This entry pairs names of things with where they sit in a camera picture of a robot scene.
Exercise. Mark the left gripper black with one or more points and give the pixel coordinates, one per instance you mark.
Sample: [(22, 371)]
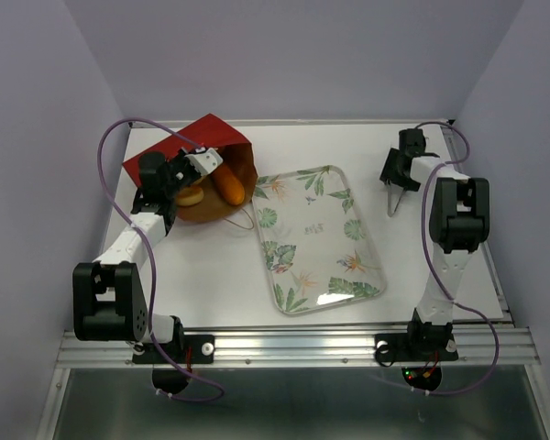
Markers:
[(181, 158)]

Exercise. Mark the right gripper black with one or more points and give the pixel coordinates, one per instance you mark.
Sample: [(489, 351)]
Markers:
[(389, 170)]

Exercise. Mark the long orange fake bread loaf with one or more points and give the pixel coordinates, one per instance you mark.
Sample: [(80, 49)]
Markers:
[(228, 185)]

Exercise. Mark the red brown paper bag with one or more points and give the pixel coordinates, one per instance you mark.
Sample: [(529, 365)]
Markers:
[(207, 132)]

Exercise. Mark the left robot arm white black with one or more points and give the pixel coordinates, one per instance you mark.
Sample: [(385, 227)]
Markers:
[(108, 299)]

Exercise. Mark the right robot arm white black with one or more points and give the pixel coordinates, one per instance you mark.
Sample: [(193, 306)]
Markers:
[(455, 222)]

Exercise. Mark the clear tray with leaf print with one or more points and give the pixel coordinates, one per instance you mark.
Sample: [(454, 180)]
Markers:
[(315, 244)]

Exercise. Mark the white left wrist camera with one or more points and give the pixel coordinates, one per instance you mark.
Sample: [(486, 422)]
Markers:
[(205, 160)]

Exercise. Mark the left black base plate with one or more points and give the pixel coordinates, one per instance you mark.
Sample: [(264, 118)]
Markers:
[(195, 349)]

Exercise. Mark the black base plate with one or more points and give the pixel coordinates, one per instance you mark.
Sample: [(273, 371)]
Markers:
[(392, 348), (195, 349)]

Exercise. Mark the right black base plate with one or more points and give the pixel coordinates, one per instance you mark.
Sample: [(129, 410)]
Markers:
[(392, 348)]

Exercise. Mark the aluminium mounting rail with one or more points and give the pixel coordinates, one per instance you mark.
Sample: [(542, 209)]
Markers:
[(301, 347)]

